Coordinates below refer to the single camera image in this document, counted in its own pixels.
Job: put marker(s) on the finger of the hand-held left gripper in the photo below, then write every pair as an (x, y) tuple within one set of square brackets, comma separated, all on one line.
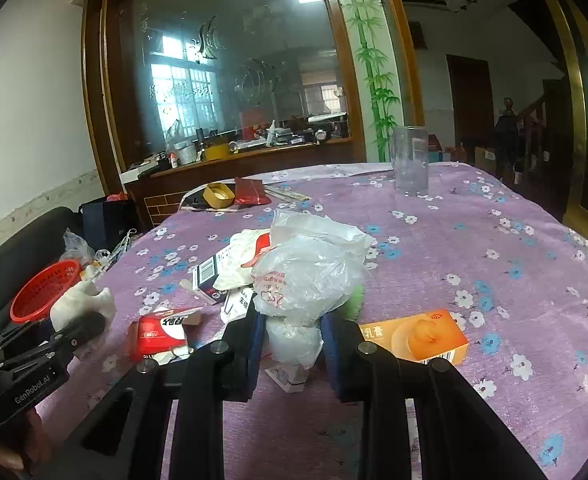
[(81, 330)]

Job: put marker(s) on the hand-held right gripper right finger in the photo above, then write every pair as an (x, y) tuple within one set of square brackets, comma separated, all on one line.
[(331, 345)]

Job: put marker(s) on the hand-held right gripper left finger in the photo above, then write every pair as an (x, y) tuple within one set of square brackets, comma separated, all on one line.
[(256, 342)]

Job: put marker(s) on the white tissue wad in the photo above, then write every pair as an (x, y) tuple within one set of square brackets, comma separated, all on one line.
[(81, 302)]

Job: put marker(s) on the red plastic mesh basket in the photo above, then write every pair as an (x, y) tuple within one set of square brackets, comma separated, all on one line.
[(39, 290)]

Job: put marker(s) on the clear red-printed plastic bag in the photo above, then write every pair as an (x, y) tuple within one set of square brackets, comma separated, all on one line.
[(304, 275)]

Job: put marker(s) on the long orange-white cardboard box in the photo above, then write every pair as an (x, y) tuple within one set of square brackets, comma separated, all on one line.
[(414, 337)]

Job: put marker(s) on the white bag with red label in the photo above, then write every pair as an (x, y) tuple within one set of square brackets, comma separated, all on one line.
[(241, 257)]

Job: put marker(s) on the person's left hand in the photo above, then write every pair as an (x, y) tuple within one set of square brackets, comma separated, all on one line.
[(4, 447)]

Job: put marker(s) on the white paper leaflet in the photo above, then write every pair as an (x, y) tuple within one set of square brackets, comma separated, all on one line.
[(235, 306)]

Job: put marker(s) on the small white carton scrap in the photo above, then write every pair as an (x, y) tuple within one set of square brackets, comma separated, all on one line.
[(289, 379)]

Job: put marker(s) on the green cloth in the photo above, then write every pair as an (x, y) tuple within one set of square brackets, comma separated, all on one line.
[(356, 301)]

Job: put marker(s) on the red tissue packet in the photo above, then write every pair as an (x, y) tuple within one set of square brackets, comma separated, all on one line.
[(159, 332)]

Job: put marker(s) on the blue and white carton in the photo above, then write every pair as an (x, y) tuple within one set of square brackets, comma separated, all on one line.
[(208, 276)]

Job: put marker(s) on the clear plastic bag with items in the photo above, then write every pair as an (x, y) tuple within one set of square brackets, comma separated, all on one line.
[(76, 246)]

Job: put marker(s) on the black leather sofa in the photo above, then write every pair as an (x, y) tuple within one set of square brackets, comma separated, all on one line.
[(19, 245)]

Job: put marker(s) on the dark blue paper bag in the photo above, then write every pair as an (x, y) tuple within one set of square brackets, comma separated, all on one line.
[(106, 220)]

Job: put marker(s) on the white translucent plastic bag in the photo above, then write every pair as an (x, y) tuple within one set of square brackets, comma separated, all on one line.
[(319, 227)]

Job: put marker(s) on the wooden chopsticks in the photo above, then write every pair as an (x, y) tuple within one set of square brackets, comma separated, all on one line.
[(284, 193)]

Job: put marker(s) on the yellow box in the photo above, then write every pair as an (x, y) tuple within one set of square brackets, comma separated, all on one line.
[(216, 152), (218, 195)]

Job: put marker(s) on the purple floral tablecloth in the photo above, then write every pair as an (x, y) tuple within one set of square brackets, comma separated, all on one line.
[(449, 240)]

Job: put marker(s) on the white flat box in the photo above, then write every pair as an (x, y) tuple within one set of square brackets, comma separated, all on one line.
[(138, 172)]

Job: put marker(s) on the wooden counter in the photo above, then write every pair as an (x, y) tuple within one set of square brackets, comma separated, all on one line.
[(254, 165)]

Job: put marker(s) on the clear glass pitcher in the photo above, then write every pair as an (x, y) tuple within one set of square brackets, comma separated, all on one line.
[(409, 160)]

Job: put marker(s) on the metal pot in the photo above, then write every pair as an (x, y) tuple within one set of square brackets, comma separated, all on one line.
[(184, 153)]

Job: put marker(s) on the dark hanging jacket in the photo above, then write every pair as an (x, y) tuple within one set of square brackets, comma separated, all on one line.
[(506, 132)]

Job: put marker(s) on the brown wooden door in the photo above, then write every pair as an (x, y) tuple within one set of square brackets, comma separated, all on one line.
[(469, 100)]

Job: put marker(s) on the bamboo painted panel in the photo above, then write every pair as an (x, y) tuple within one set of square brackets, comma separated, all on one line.
[(374, 60)]

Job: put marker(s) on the wood-framed etched glass partition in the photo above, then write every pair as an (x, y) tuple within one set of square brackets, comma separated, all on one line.
[(234, 50)]

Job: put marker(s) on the wooden staircase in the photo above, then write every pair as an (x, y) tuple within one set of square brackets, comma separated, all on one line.
[(539, 125)]

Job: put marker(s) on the golden door frame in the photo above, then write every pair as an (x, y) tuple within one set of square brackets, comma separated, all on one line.
[(584, 135)]

